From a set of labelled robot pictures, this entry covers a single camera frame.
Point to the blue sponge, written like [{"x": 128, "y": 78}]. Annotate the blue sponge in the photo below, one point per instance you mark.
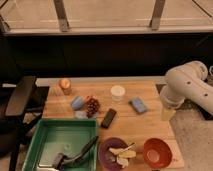
[{"x": 138, "y": 105}]

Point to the black office chair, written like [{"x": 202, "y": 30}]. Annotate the black office chair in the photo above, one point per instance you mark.
[{"x": 20, "y": 110}]

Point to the red bowl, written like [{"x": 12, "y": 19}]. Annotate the red bowl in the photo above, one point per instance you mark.
[{"x": 157, "y": 153}]

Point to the light blue cup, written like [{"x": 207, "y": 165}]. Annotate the light blue cup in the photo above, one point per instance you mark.
[{"x": 77, "y": 103}]

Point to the green plastic bin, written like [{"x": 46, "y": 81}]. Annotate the green plastic bin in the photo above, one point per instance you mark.
[{"x": 66, "y": 136}]

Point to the bunch of purple grapes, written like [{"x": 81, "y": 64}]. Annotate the bunch of purple grapes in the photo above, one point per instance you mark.
[{"x": 92, "y": 106}]

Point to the orange topped bottle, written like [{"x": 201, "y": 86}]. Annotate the orange topped bottle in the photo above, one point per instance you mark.
[{"x": 65, "y": 85}]

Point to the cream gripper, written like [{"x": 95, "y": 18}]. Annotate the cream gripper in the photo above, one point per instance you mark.
[{"x": 167, "y": 114}]

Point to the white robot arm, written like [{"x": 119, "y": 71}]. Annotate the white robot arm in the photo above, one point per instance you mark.
[{"x": 183, "y": 82}]

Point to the black eraser block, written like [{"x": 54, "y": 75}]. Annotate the black eraser block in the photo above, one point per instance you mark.
[{"x": 108, "y": 118}]

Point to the clear plastic bag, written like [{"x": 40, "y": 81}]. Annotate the clear plastic bag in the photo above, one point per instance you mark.
[{"x": 81, "y": 115}]

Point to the black dish brush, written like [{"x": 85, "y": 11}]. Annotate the black dish brush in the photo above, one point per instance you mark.
[{"x": 61, "y": 159}]

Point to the yellow food pieces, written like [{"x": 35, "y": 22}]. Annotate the yellow food pieces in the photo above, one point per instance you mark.
[{"x": 123, "y": 155}]

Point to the white plastic cup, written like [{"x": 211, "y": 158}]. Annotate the white plastic cup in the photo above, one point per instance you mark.
[{"x": 117, "y": 92}]

